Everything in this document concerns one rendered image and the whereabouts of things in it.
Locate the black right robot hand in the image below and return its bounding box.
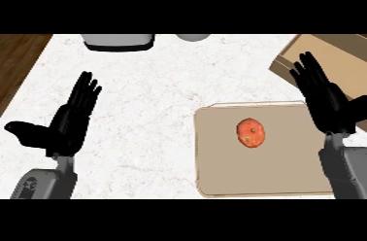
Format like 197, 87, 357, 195
290, 51, 367, 135

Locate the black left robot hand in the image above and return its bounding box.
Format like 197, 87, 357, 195
4, 70, 104, 158

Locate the brown cardboard box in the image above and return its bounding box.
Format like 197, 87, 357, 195
269, 34, 367, 133

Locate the beige flat tray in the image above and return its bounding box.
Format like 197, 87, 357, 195
194, 100, 337, 198

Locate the grey appliance with black base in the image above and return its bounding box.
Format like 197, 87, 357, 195
79, 34, 157, 52

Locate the grey round object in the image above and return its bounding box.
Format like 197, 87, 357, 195
176, 34, 213, 43

